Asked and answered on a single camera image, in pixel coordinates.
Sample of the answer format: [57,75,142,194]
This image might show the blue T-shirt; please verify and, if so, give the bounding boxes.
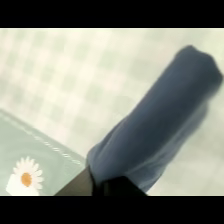
[85,44,224,195]

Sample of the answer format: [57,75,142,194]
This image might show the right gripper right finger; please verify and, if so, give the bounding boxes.
[99,175,148,197]

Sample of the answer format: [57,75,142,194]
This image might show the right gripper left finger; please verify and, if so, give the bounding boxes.
[54,166,95,197]

